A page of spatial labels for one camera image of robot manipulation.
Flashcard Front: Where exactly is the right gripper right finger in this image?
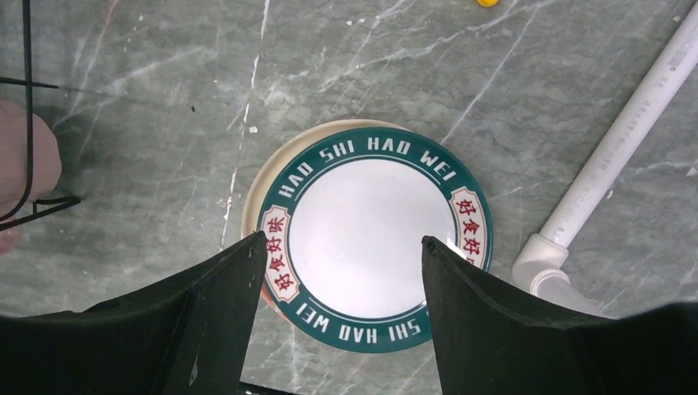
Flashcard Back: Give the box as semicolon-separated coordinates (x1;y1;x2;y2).
421;236;697;394

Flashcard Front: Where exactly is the yellow handled screwdriver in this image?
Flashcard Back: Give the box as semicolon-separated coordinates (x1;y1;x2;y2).
477;0;499;8

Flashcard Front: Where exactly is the white pvc pipe frame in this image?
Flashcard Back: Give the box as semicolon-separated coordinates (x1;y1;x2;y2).
512;7;697;317

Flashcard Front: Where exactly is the light pink mug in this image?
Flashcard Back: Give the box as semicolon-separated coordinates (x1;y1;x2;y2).
0;100;63;258

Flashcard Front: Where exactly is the beige pink plate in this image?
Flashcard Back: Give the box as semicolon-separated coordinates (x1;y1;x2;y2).
240;118;411;323

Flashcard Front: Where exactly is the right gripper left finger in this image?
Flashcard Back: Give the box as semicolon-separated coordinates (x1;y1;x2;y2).
1;231;268;394

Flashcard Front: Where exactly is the teal rimmed lettered plate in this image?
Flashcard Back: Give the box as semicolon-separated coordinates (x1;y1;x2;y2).
259;128;493;354

